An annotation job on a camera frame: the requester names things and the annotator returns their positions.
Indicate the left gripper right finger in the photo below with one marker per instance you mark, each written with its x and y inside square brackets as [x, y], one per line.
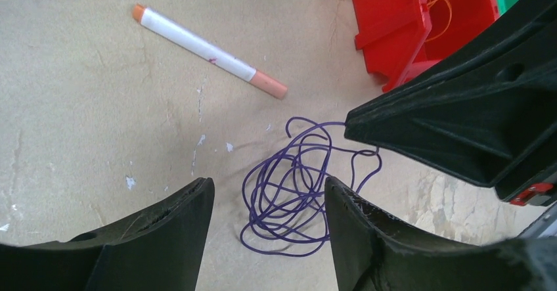
[374, 250]

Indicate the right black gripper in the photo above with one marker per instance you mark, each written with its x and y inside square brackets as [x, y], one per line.
[486, 114]

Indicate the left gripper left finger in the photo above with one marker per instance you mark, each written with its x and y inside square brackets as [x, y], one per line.
[157, 248]

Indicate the red plastic bin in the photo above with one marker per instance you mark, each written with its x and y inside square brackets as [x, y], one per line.
[400, 39]

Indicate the white pen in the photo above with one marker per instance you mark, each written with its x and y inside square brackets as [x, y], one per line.
[184, 38]

